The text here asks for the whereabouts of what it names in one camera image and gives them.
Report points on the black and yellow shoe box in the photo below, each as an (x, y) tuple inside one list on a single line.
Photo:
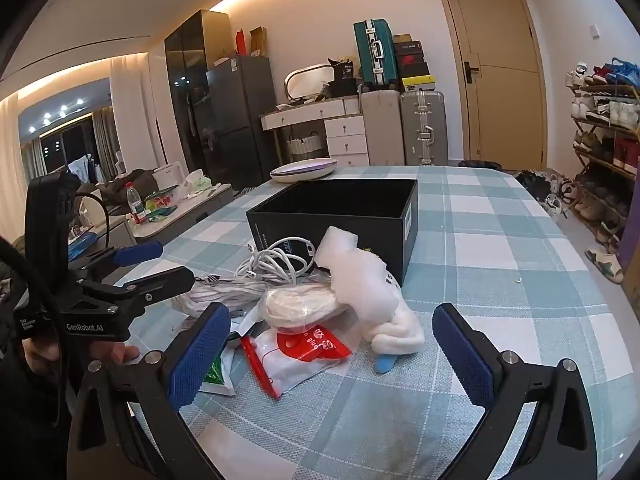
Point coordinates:
[(419, 83)]

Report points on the hanging light blue shirt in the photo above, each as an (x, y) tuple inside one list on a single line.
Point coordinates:
[(80, 170)]

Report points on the red and green snack bag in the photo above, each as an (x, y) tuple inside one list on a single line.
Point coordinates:
[(160, 201)]

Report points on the white dressing table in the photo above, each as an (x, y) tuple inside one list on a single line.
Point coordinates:
[(345, 135)]

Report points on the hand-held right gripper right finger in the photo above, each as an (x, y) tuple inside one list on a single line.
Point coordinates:
[(465, 355)]

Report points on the dark clothes heap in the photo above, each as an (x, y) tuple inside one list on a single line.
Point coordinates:
[(130, 185)]

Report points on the green and white tissue pack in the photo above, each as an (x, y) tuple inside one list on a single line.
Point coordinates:
[(197, 182)]

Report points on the beige door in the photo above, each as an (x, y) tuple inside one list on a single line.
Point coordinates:
[(500, 70)]

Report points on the purple and white plate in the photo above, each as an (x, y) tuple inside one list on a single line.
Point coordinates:
[(305, 170)]

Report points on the black and red shoe box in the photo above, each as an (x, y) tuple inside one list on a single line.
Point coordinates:
[(410, 60)]

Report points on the small black box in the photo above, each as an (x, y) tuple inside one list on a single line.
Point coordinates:
[(345, 71)]

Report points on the beige suitcase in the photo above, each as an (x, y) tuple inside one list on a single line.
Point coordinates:
[(380, 130)]

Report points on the white kettle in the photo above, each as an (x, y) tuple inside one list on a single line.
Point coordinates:
[(167, 176)]

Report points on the beige slipper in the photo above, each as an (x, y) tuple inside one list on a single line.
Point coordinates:
[(605, 262)]

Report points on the teal suitcase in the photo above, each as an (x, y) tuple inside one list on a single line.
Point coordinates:
[(375, 55)]

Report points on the green and white packet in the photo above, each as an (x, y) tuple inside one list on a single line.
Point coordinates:
[(215, 377)]

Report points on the white bubble wrap bundle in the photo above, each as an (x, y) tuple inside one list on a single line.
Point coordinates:
[(365, 285)]

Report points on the tall dark cabinet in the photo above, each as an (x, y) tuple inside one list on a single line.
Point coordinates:
[(187, 85)]

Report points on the person's left hand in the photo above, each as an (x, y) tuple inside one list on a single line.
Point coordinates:
[(120, 354)]

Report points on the red and white plastic bag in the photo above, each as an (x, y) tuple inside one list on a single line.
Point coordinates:
[(295, 360)]

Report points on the small blue item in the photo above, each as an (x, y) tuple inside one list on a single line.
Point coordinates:
[(385, 364)]

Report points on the white woven basket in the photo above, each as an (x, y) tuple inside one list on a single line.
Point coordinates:
[(306, 146)]

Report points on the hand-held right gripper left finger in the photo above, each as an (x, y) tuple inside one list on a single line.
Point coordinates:
[(200, 355)]

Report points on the brown cardboard box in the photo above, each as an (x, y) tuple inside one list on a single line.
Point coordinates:
[(258, 41)]

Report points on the black cardboard box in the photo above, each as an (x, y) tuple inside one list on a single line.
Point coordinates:
[(350, 230)]

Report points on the rows of shoes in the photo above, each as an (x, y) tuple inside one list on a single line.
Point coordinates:
[(612, 110)]

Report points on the brown shoe box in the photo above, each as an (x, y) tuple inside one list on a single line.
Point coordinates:
[(402, 38)]

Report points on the dark grey fridge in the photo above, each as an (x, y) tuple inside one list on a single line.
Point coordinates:
[(235, 120)]

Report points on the silver suitcase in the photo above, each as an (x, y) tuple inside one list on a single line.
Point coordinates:
[(422, 130)]

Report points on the wooden shoe rack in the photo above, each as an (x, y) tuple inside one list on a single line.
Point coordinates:
[(600, 157)]

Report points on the plastic water bottle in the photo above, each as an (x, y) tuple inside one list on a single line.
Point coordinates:
[(135, 205)]

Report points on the pile of shoes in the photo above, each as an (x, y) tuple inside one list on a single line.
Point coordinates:
[(542, 190)]

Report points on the black door mat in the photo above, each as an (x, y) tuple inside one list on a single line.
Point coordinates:
[(480, 164)]

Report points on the low grey side cabinet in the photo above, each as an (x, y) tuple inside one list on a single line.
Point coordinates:
[(175, 222)]

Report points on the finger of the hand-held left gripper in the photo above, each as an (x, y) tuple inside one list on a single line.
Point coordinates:
[(137, 254), (165, 280)]

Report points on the oval mirror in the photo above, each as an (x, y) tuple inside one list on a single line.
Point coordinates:
[(310, 82)]

